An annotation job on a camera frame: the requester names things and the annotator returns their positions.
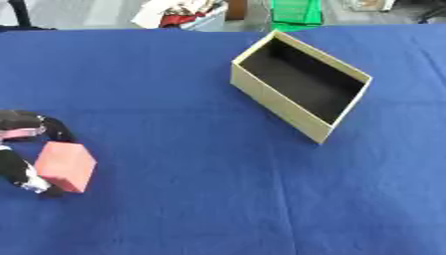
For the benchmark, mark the tan cardboard box black inside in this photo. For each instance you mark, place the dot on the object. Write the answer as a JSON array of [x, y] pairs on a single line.
[[302, 83]]

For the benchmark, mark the white bin with clothes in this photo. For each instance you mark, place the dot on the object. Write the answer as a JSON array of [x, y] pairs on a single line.
[[183, 13]]

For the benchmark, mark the green crate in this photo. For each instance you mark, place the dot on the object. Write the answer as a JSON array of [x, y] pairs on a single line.
[[296, 12]]

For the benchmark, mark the black pole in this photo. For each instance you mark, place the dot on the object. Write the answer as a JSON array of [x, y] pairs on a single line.
[[22, 13]]

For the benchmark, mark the pink rectangular block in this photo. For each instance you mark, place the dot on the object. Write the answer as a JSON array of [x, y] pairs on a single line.
[[65, 166]]

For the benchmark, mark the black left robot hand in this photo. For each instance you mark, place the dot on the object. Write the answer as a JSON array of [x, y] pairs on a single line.
[[13, 166]]

